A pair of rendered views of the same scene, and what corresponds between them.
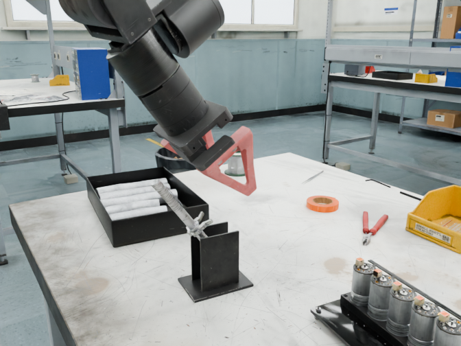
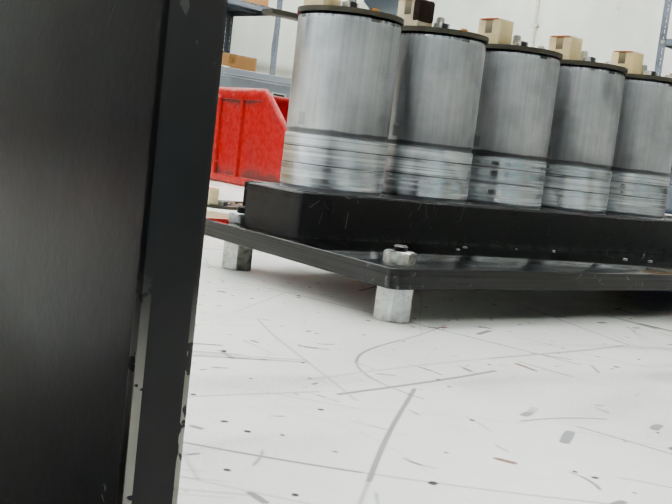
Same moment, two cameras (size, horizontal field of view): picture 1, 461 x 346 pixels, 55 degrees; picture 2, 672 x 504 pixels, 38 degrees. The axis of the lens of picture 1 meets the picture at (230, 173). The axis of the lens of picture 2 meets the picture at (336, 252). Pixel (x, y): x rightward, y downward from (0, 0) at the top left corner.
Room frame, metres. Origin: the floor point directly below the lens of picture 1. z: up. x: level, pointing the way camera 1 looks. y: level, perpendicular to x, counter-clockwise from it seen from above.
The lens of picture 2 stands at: (0.48, 0.08, 0.78)
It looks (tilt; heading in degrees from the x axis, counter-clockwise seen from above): 6 degrees down; 258
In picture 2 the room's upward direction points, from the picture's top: 7 degrees clockwise
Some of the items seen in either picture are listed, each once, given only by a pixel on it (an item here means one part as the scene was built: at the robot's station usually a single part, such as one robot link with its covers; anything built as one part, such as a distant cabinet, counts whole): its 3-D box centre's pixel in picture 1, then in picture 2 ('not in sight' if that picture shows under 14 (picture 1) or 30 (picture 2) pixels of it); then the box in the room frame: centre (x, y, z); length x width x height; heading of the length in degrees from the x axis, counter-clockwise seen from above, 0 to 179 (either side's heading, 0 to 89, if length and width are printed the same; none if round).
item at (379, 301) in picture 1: (381, 300); (426, 132); (0.41, -0.16, 0.79); 0.02 x 0.02 x 0.05
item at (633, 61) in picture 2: (444, 317); (628, 64); (0.34, -0.19, 0.82); 0.01 x 0.01 x 0.01; 26
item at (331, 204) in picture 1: (322, 203); not in sight; (0.77, -0.17, 0.76); 0.06 x 0.06 x 0.01
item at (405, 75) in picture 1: (392, 75); not in sight; (3.27, -1.18, 0.77); 0.24 x 0.16 x 0.04; 29
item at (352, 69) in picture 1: (355, 68); not in sight; (3.55, -0.98, 0.80); 0.15 x 0.12 x 0.10; 143
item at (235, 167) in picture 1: (237, 162); not in sight; (0.98, -0.02, 0.78); 0.06 x 0.06 x 0.05
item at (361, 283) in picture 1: (362, 287); (338, 120); (0.43, -0.15, 0.79); 0.02 x 0.02 x 0.05
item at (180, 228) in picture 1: (143, 200); not in sight; (0.74, 0.16, 0.77); 0.24 x 0.16 x 0.04; 26
